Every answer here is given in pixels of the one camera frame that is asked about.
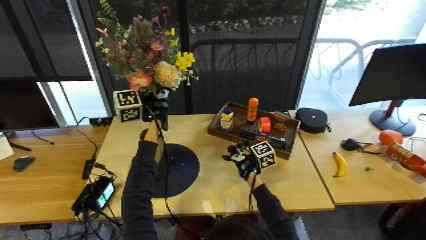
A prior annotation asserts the person's left hand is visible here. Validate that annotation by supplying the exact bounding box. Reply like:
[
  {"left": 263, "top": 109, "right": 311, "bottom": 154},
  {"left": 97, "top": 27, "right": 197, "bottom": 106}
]
[{"left": 140, "top": 91, "right": 172, "bottom": 132}]

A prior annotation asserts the person's right hand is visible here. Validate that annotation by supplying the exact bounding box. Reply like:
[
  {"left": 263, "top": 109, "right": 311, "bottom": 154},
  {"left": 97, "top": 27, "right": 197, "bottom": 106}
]
[{"left": 221, "top": 142, "right": 263, "bottom": 182}]

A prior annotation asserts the mixed flower bouquet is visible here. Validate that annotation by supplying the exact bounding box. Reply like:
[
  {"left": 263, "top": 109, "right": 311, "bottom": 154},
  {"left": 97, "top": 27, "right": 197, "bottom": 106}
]
[{"left": 93, "top": 0, "right": 200, "bottom": 98}]

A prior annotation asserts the right glove marker cube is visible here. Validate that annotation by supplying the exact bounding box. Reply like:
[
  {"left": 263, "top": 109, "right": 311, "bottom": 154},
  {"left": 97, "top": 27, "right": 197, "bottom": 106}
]
[{"left": 249, "top": 140, "right": 278, "bottom": 170}]

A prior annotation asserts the glove marker cube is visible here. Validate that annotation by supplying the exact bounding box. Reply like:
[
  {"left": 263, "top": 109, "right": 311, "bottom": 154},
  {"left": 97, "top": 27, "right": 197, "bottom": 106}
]
[
  {"left": 249, "top": 140, "right": 278, "bottom": 170},
  {"left": 112, "top": 89, "right": 144, "bottom": 123}
]

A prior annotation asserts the brown wooden tray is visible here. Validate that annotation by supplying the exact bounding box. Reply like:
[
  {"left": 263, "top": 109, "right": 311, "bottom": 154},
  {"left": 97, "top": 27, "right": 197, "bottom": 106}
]
[{"left": 206, "top": 101, "right": 302, "bottom": 161}]

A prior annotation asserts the dark blue box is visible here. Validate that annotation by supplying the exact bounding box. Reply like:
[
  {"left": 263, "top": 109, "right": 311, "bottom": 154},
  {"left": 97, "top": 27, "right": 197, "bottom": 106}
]
[{"left": 238, "top": 128, "right": 290, "bottom": 150}]

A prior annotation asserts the white bottle with blue cap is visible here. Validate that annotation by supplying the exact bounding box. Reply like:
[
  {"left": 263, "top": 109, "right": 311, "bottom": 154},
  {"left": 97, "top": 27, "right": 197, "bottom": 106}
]
[{"left": 218, "top": 107, "right": 236, "bottom": 132}]

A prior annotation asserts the orange tape roll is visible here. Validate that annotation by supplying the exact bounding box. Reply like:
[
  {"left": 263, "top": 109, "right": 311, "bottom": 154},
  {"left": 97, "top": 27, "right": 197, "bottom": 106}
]
[{"left": 258, "top": 116, "right": 273, "bottom": 134}]

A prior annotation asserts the orange tall bottle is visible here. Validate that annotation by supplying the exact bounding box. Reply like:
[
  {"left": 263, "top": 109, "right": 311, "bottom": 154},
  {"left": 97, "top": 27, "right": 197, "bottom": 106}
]
[{"left": 246, "top": 97, "right": 259, "bottom": 123}]

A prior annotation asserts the orange snack packet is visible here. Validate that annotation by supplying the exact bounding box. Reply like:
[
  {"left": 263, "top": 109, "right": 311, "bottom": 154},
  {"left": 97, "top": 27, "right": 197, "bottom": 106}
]
[{"left": 270, "top": 111, "right": 293, "bottom": 134}]

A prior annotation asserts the black round mat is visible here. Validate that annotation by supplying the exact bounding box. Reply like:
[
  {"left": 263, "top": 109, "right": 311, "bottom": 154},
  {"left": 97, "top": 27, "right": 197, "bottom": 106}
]
[{"left": 138, "top": 128, "right": 201, "bottom": 199}]

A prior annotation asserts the black round case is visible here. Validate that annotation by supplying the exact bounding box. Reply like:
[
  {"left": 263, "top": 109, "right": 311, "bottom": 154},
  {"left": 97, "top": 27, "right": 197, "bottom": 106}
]
[{"left": 294, "top": 107, "right": 333, "bottom": 135}]

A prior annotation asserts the yellow banana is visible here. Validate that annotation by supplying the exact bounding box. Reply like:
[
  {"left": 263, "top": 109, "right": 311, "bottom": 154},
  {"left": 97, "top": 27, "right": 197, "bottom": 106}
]
[{"left": 331, "top": 151, "right": 350, "bottom": 179}]

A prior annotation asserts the black clip tool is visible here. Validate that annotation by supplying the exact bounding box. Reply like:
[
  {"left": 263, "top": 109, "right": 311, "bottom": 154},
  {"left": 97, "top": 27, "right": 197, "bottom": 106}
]
[{"left": 339, "top": 137, "right": 382, "bottom": 155}]

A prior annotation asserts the left glove marker cube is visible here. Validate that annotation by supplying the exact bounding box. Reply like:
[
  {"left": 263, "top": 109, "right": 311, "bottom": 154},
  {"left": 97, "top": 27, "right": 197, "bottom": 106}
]
[{"left": 112, "top": 89, "right": 144, "bottom": 123}]

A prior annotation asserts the black device on windowsill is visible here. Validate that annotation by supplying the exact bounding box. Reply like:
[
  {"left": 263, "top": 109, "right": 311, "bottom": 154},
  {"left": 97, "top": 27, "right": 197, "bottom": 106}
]
[{"left": 88, "top": 115, "right": 114, "bottom": 128}]

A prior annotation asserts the black phone with lit screen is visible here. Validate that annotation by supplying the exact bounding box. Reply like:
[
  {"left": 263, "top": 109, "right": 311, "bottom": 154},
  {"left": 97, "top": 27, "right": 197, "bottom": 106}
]
[{"left": 70, "top": 175, "right": 117, "bottom": 214}]

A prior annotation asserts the orange ball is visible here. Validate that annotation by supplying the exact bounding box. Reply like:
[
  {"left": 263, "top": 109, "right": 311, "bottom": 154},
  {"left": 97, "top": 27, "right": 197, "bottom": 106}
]
[{"left": 378, "top": 129, "right": 405, "bottom": 147}]

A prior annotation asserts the red cylindrical can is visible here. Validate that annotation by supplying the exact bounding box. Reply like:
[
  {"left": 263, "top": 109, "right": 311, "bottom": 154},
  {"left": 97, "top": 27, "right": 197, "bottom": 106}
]
[{"left": 385, "top": 142, "right": 426, "bottom": 178}]

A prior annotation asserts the black monitor with red stand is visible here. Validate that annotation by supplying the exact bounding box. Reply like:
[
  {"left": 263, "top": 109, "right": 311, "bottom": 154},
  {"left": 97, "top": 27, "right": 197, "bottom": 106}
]
[{"left": 347, "top": 43, "right": 426, "bottom": 137}]

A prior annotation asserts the black computer mouse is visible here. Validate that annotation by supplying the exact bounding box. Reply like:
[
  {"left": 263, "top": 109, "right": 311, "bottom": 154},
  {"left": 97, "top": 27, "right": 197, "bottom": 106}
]
[{"left": 12, "top": 155, "right": 37, "bottom": 173}]

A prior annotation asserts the black glove cable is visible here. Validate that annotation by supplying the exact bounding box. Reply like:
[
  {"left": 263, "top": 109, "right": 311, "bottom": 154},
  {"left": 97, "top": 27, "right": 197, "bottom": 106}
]
[{"left": 150, "top": 119, "right": 184, "bottom": 231}]

